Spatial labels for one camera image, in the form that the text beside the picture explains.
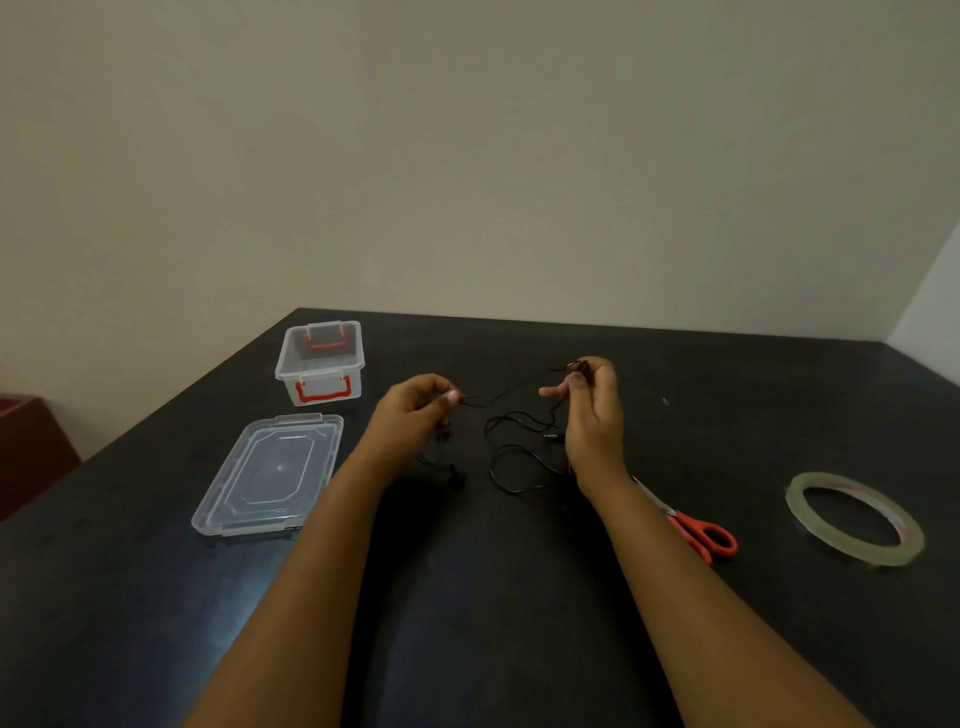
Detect person's left forearm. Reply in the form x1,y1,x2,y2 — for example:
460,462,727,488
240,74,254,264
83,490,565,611
182,438,421,728

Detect orange handled scissors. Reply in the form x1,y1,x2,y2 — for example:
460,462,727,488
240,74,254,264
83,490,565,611
631,475,740,567

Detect clear plastic box lid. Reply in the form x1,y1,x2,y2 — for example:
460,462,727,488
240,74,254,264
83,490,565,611
191,412,345,539

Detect person's right forearm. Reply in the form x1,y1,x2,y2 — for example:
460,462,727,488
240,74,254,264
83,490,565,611
576,471,875,728

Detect person's left hand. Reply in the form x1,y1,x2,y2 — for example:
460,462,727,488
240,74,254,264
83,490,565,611
359,373,462,464

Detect dark red furniture piece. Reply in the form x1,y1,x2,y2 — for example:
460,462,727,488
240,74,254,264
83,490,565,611
0,393,82,522

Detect black wired earphones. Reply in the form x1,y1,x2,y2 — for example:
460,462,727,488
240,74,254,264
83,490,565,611
414,361,589,496

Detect clear plastic box red latches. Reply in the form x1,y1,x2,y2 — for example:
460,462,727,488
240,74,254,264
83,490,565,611
274,320,366,408

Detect clear adhesive tape roll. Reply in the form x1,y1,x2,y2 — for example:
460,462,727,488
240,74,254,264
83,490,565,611
785,471,926,568

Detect person's right hand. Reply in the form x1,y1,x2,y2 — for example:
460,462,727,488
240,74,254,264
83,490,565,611
539,356,627,498

